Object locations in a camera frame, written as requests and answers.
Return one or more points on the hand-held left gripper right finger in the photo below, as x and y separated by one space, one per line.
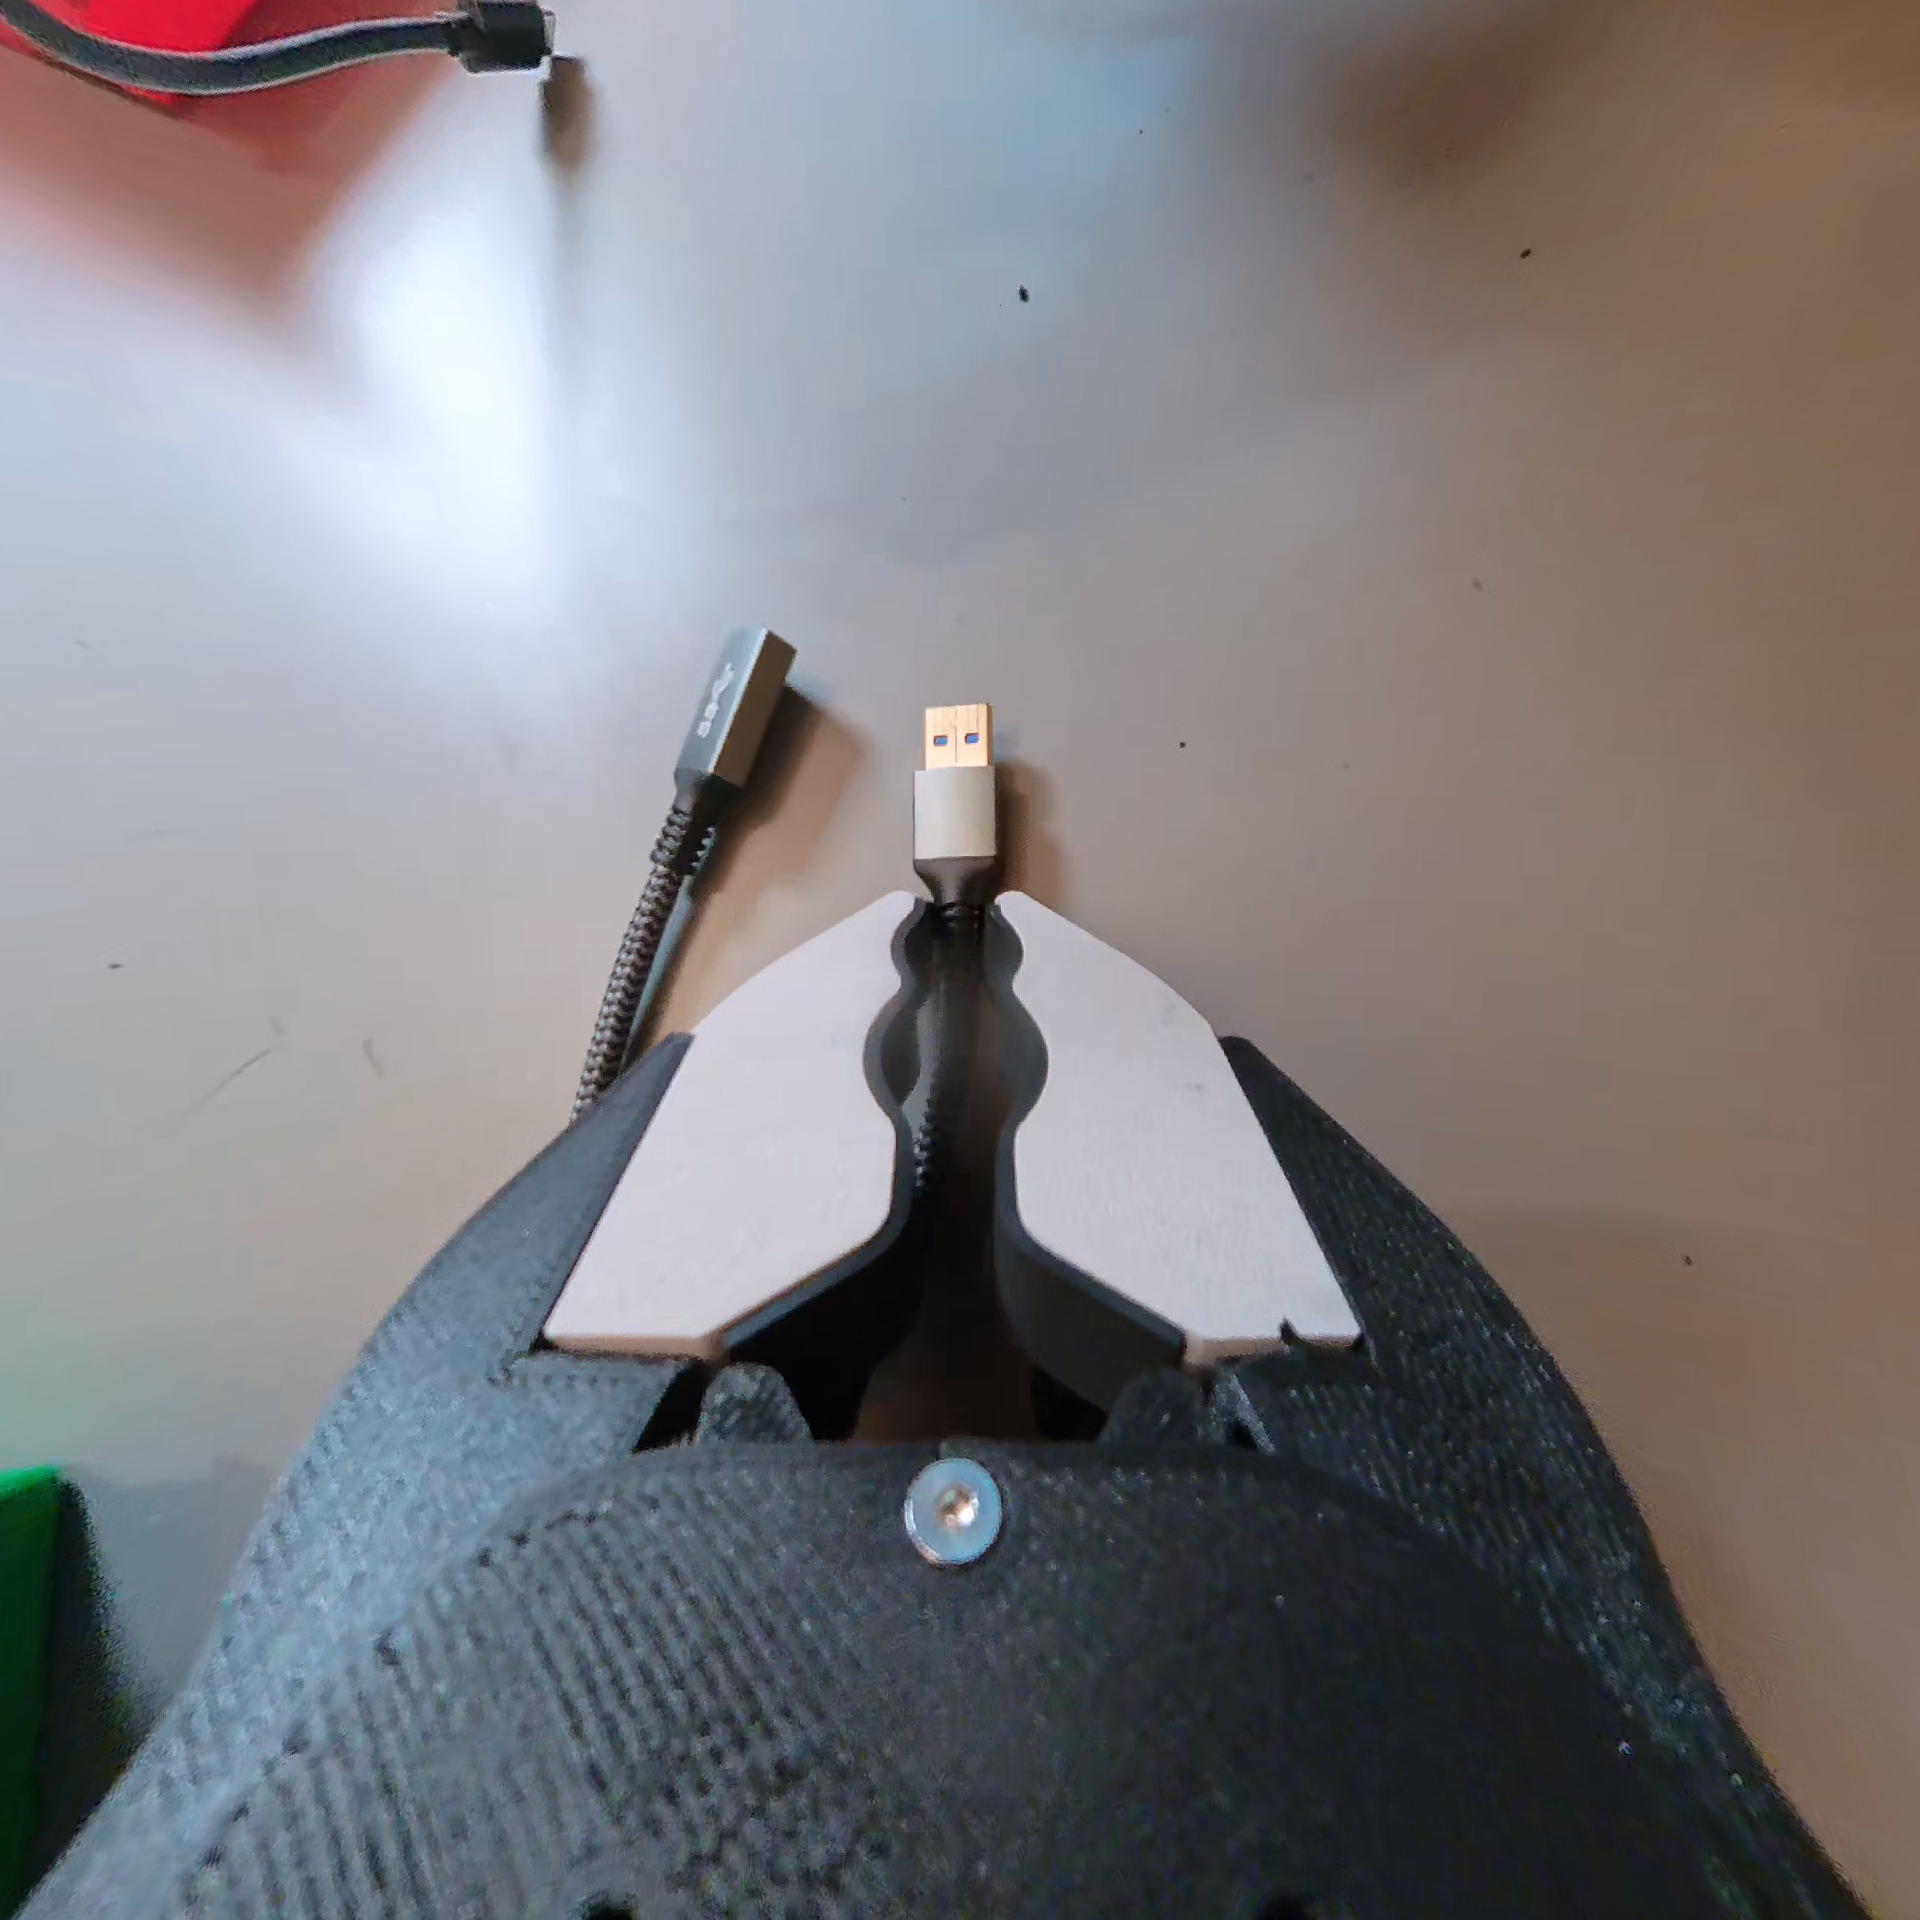
1155 1170

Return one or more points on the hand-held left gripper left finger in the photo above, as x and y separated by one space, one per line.
733 1170

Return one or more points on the green plastic bin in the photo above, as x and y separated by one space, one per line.
24 1559

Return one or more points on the red plastic bin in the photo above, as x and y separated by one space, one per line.
224 20

